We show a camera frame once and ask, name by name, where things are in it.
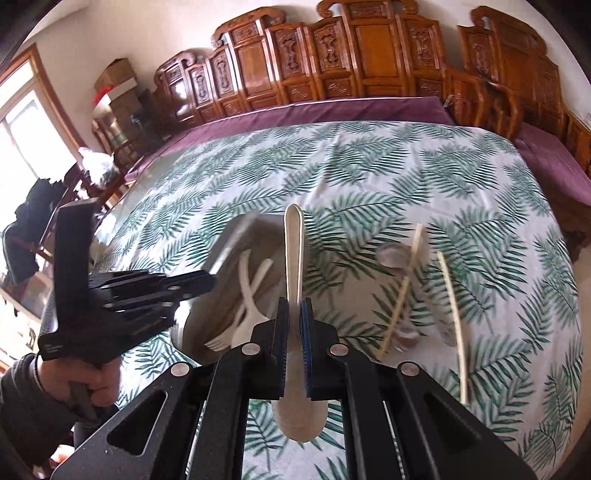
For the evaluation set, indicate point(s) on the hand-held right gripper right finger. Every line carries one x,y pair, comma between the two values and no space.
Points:
307,360

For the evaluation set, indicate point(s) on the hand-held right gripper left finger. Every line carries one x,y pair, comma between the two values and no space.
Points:
279,360

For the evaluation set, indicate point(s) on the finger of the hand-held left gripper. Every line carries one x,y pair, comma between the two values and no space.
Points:
147,318
184,284

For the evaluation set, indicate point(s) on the grey metal tray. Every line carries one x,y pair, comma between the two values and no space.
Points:
221,258

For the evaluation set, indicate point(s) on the white plastic fork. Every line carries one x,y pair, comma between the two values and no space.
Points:
249,325
247,286

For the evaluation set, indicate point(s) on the cream plastic spoon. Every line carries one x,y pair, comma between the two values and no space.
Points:
293,249

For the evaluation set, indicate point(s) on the wooden chopstick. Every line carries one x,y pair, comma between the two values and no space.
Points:
406,286
455,332

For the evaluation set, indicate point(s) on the person's left forearm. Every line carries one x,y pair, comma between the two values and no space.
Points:
23,415

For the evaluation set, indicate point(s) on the person's left hand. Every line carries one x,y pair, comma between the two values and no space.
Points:
55,381

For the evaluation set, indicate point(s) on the black cloth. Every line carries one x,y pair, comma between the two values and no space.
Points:
32,221

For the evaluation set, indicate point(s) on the dark wooden dining chair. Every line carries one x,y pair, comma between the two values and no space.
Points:
85,189

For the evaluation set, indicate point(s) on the clear plastic bag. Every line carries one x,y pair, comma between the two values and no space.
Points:
97,166

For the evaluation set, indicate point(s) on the red decoration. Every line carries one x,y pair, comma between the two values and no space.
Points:
102,94

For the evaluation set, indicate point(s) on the green leaf print tablecloth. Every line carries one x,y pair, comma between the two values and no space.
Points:
369,175

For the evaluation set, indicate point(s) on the long purple sofa cushion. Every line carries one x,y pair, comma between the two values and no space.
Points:
300,113

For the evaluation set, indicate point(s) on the carved wooden sofa bench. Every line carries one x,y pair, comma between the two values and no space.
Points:
369,50

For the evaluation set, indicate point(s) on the purple armchair cushion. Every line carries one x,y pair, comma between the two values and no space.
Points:
558,161

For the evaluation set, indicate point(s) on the carved wooden armchair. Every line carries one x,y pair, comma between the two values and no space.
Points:
517,60

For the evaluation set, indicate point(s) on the wooden window frame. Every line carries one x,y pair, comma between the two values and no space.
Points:
51,92

